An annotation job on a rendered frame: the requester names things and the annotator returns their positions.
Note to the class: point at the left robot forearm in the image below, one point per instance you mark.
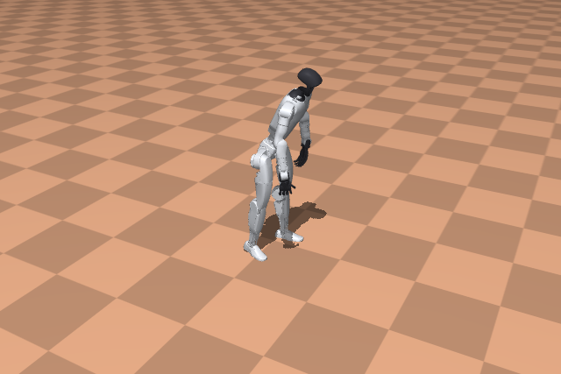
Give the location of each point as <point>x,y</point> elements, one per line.
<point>305,134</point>

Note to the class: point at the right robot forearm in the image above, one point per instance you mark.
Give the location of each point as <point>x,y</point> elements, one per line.
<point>281,158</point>

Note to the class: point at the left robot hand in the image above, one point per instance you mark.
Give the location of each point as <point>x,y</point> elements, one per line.
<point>303,157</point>

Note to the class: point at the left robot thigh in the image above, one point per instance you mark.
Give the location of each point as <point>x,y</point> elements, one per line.
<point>276,189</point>

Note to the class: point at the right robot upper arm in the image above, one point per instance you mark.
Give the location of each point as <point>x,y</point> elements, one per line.
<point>286,114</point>

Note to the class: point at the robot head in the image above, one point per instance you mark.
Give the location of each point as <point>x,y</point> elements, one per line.
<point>311,79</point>

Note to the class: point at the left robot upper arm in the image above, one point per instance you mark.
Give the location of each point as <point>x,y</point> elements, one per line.
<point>306,115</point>

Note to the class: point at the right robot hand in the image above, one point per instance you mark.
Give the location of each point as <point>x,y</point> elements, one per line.
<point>285,185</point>

